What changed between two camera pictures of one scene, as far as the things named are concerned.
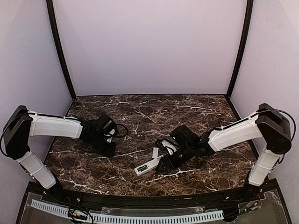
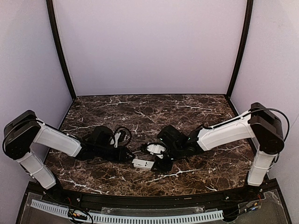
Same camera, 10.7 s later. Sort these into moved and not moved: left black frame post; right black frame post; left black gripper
Moved: left black gripper
Not moved: right black frame post; left black frame post
